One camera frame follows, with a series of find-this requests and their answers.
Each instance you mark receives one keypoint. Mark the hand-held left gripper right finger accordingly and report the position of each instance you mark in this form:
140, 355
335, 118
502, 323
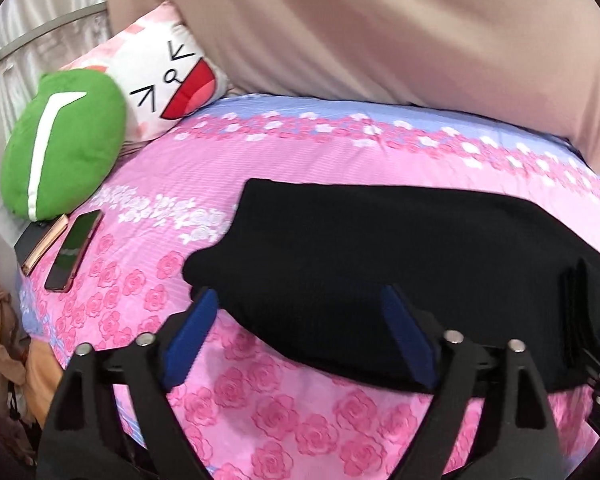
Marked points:
410, 342

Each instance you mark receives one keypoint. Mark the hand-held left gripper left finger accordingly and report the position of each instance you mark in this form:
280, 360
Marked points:
190, 342

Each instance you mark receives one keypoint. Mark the black pants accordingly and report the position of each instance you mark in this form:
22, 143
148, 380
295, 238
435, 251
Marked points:
380, 250

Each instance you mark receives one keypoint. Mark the dark screen smartphone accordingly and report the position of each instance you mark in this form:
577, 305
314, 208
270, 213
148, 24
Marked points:
72, 250

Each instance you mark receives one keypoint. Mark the orange cloth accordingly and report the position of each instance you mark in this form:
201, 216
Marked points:
41, 377

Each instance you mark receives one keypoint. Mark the rose gold smartphone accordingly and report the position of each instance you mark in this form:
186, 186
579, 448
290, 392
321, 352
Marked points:
42, 247

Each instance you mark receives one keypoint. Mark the tan crumpled garment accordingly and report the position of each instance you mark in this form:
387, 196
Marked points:
0, 340

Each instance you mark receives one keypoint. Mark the black flat case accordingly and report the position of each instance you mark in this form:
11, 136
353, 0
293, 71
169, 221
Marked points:
27, 240

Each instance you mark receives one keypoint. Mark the pink rose print bedsheet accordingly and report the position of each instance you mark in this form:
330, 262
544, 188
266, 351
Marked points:
330, 160

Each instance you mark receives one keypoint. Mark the green plush pillow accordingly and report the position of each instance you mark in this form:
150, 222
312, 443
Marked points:
75, 145

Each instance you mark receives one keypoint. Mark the white cartoon face pillow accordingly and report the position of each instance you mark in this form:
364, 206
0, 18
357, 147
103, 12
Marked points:
155, 75

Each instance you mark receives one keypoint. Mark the beige curtain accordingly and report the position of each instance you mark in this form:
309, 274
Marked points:
380, 35

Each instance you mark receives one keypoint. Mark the white satin curtain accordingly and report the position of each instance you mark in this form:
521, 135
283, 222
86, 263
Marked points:
40, 70

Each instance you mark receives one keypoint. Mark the curved metal rail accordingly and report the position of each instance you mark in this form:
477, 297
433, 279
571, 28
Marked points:
55, 21

